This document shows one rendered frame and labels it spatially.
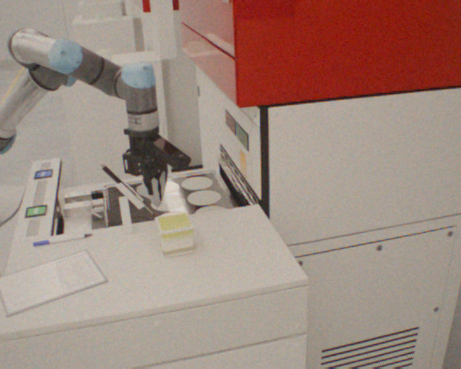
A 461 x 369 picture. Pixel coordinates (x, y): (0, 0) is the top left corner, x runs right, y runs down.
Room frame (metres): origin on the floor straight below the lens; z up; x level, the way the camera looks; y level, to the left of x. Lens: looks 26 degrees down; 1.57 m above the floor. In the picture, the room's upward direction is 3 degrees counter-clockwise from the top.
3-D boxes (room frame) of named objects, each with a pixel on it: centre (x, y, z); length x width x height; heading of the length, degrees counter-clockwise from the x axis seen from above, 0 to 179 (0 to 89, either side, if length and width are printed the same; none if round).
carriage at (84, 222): (1.26, 0.44, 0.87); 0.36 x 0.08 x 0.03; 13
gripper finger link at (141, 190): (1.17, 0.22, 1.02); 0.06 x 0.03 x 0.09; 63
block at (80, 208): (1.33, 0.46, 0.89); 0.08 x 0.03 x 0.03; 103
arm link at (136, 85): (1.18, 0.21, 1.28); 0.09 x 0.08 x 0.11; 40
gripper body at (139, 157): (1.18, 0.21, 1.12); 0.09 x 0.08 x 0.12; 63
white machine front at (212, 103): (1.57, 0.02, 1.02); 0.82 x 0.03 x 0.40; 13
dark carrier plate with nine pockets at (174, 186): (1.34, 0.19, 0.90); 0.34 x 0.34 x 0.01; 13
